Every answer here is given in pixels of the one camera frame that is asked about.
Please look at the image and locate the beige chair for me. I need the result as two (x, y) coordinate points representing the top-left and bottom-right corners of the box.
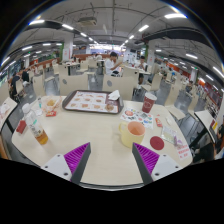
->
(59, 74), (88, 96)
(102, 75), (134, 100)

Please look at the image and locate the clear plastic bag with food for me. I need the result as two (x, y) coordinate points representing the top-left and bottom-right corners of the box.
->
(42, 96), (62, 112)

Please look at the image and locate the yellow mug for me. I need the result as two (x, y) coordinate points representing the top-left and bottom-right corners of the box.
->
(119, 121), (145, 148)

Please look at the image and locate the colourful sticker sheet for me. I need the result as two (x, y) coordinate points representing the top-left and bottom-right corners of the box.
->
(121, 108), (153, 129)

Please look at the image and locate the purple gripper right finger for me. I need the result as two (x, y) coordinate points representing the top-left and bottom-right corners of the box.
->
(132, 143), (182, 185)

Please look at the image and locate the red ketchup packet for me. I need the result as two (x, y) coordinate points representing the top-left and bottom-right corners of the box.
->
(46, 111), (56, 117)

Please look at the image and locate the white crumpled napkin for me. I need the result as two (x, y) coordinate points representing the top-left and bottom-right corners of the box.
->
(108, 90), (120, 100)

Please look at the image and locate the red paper cup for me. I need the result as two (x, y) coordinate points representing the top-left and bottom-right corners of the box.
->
(142, 92), (157, 113)

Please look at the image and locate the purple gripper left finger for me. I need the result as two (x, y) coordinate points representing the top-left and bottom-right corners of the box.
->
(42, 143), (91, 184)

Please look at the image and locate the beige chair back right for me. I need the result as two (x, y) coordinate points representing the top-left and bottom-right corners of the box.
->
(102, 75), (134, 100)

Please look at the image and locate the red round lid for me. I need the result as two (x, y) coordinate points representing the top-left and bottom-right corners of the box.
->
(150, 136), (164, 150)

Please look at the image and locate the seated person at right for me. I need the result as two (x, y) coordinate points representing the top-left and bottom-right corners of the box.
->
(137, 56), (148, 85)

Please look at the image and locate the clear bottle with tea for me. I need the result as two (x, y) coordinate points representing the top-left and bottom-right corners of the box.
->
(22, 103), (48, 145)

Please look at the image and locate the beige chair back left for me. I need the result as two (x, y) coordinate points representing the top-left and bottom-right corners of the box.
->
(59, 74), (88, 96)

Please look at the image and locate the dark food tray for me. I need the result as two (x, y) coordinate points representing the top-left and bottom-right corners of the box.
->
(62, 90), (123, 114)

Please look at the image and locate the person in white shirt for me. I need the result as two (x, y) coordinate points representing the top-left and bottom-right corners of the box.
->
(105, 52), (121, 76)

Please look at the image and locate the small red packet right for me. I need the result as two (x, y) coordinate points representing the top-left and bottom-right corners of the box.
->
(155, 118), (163, 127)

